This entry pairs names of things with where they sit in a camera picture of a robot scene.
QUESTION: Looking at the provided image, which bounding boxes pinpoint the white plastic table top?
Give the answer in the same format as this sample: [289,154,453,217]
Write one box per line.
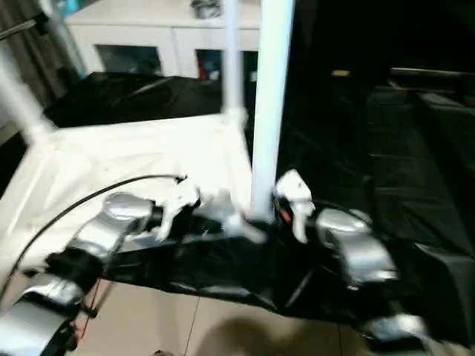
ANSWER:
[0,114,268,297]

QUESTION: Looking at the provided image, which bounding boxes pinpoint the white plastic table leg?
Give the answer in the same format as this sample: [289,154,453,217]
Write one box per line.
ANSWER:
[250,0,298,225]
[0,47,59,145]
[220,0,249,127]

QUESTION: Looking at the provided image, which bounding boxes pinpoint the black plastic mat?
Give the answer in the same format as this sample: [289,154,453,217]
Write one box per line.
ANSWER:
[0,70,475,342]

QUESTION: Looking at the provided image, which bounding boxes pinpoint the white sideboard cabinet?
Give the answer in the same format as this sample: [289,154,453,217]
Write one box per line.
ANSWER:
[66,0,268,81]

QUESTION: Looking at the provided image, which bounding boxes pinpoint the black draped furniture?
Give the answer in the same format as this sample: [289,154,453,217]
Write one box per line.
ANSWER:
[292,0,475,93]

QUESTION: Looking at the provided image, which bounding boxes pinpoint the black parts in clear bag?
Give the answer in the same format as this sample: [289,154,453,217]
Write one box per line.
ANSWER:
[191,0,220,18]

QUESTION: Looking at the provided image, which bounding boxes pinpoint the blue white plastic package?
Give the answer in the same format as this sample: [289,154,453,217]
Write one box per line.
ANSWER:
[40,0,88,77]

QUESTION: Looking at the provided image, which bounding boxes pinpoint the grey curtain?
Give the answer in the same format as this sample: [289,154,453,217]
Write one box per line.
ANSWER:
[0,0,75,101]

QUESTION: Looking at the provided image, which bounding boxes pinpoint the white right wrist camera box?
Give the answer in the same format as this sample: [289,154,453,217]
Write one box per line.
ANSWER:
[274,169,316,244]

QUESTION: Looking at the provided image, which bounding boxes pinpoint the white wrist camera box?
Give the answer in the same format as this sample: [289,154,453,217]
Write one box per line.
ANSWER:
[155,179,203,240]
[274,169,316,244]

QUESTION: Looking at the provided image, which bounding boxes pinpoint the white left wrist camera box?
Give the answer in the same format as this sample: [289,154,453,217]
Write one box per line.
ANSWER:
[155,179,203,240]

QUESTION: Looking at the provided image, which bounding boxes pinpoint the red cable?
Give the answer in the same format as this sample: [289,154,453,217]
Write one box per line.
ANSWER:
[73,281,101,342]

